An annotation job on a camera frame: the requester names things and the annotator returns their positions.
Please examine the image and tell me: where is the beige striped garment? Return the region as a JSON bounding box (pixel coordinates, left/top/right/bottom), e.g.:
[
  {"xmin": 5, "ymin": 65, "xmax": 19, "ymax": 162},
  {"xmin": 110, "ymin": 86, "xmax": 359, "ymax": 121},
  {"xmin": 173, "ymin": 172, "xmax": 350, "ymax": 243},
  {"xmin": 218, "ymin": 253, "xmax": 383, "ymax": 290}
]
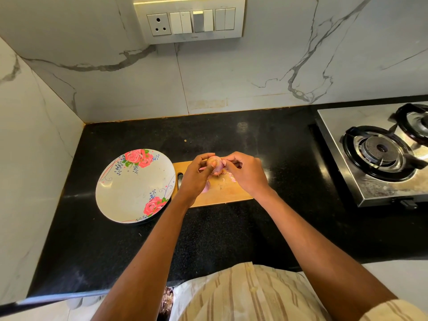
[{"xmin": 167, "ymin": 262, "xmax": 333, "ymax": 321}]

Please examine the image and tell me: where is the stainless steel gas stove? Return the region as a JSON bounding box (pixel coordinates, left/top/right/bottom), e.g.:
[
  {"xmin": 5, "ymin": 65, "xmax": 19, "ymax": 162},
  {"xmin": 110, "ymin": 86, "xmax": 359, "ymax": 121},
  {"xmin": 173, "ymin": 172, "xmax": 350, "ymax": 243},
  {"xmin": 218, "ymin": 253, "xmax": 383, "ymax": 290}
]
[{"xmin": 316, "ymin": 102, "xmax": 428, "ymax": 208}]

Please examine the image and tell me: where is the wooden cutting board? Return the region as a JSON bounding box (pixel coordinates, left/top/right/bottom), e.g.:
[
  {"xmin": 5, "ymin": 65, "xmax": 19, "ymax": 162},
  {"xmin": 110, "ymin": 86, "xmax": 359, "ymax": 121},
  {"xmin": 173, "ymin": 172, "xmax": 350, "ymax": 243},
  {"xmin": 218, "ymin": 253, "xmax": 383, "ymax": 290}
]
[{"xmin": 173, "ymin": 160, "xmax": 255, "ymax": 208}]

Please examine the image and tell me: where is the person's right hand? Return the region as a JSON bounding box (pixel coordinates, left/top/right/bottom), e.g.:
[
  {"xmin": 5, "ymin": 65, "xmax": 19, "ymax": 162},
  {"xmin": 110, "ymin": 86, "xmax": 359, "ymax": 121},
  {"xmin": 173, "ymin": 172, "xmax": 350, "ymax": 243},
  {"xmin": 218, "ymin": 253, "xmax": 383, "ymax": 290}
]
[{"xmin": 222, "ymin": 152, "xmax": 273, "ymax": 201}]

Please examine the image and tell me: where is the person's left hand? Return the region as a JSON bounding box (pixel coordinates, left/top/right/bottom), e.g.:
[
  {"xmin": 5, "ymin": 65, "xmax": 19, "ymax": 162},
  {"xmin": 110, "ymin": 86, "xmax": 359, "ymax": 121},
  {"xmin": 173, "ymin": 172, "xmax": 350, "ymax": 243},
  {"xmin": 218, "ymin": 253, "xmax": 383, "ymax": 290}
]
[{"xmin": 174, "ymin": 153, "xmax": 216, "ymax": 209}]

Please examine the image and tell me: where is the person's left forearm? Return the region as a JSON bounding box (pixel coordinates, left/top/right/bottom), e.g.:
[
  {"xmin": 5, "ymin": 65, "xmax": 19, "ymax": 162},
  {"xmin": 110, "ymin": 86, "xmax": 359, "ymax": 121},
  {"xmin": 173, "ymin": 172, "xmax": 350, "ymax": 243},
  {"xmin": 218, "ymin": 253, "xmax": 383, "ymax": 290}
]
[{"xmin": 91, "ymin": 196, "xmax": 193, "ymax": 321}]

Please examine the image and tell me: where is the black stone countertop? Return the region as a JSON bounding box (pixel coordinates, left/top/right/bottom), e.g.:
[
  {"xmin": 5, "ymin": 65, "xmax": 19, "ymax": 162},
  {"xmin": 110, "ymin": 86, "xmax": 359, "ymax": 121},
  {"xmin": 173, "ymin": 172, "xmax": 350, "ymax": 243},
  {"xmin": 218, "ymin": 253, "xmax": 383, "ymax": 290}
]
[{"xmin": 25, "ymin": 95, "xmax": 428, "ymax": 297}]

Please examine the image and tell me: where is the white wall switch panel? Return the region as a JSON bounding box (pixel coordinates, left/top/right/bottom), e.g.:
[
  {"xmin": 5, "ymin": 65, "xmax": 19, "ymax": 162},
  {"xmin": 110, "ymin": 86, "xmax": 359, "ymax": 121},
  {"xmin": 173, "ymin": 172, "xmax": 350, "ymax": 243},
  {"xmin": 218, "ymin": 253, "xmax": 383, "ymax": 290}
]
[{"xmin": 133, "ymin": 0, "xmax": 246, "ymax": 45}]

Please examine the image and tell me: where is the person's right forearm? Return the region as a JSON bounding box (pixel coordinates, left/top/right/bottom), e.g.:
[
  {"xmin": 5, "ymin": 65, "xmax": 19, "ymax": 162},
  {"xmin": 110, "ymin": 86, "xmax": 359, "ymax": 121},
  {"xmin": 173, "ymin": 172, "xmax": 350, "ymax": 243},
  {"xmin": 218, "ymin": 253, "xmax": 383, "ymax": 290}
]
[{"xmin": 254, "ymin": 189, "xmax": 402, "ymax": 321}]

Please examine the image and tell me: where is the black stove burner grate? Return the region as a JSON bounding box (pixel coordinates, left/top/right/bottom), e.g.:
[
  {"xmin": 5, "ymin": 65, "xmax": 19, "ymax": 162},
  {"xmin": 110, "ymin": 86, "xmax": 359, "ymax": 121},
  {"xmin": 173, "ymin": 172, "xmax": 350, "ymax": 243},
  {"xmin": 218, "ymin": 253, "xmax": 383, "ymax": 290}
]
[
  {"xmin": 391, "ymin": 103, "xmax": 428, "ymax": 146},
  {"xmin": 342, "ymin": 125, "xmax": 428, "ymax": 183}
]

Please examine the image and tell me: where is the white floral plate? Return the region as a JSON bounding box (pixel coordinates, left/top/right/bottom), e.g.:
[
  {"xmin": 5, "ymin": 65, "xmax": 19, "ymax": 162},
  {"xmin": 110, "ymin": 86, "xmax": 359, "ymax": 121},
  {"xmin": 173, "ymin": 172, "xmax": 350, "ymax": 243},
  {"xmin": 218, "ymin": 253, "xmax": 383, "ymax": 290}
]
[{"xmin": 95, "ymin": 148, "xmax": 177, "ymax": 224}]

